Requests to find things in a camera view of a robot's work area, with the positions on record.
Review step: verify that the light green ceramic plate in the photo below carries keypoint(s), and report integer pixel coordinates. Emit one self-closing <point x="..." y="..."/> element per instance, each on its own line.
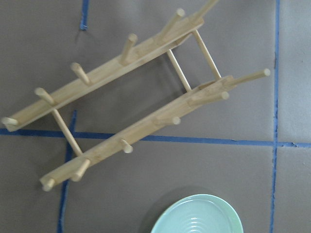
<point x="200" y="213"/>

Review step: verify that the wooden dish rack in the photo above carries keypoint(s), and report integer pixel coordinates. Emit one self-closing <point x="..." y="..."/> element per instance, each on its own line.
<point x="39" y="39"/>

